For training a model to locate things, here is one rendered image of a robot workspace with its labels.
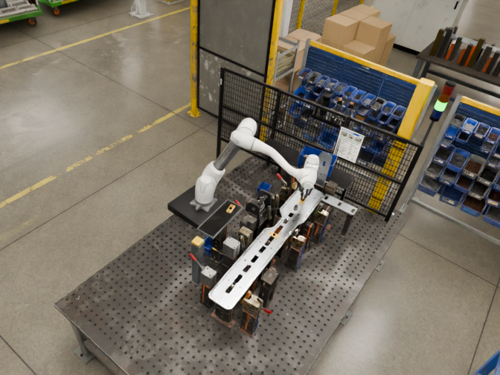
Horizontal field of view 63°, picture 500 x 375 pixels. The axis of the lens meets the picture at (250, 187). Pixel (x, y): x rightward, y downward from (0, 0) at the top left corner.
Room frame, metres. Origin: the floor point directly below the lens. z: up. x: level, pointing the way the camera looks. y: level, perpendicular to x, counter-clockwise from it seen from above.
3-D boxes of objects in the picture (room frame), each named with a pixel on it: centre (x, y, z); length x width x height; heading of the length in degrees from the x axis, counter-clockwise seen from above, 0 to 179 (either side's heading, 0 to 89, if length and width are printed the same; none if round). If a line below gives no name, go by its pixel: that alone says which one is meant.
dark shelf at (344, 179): (2.91, -0.47, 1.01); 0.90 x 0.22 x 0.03; 62
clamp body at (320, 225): (2.28, -0.60, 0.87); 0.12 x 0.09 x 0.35; 62
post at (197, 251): (1.74, 0.30, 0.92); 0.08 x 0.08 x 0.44; 62
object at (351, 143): (2.87, -0.79, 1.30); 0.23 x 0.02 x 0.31; 62
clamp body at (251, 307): (1.41, -0.11, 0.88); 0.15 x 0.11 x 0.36; 62
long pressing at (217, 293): (2.00, -0.22, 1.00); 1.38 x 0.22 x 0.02; 152
